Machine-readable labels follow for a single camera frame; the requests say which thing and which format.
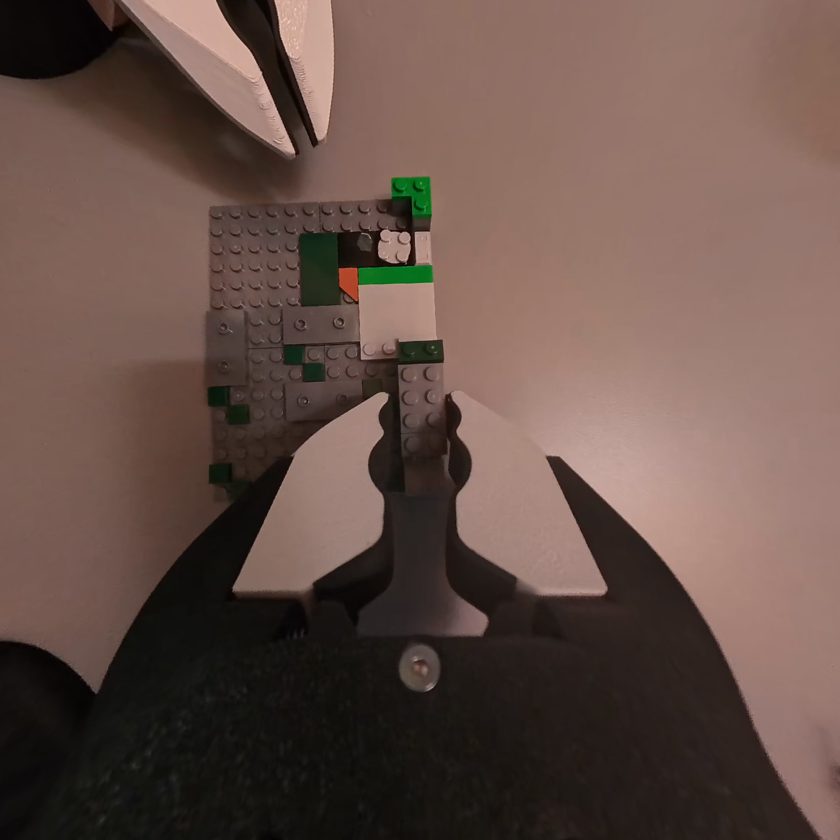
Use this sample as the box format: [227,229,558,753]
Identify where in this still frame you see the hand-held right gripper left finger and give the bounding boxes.
[231,392,398,601]

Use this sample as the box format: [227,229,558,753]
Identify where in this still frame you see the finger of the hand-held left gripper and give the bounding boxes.
[262,0,337,148]
[115,0,301,160]

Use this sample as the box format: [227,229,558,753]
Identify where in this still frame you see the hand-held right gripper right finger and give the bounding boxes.
[446,390,609,599]

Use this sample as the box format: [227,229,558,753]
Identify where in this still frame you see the grey toy brick plate model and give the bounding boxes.
[205,176,448,503]

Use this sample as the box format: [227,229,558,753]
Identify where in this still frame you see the dark cloth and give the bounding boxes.
[0,640,101,840]

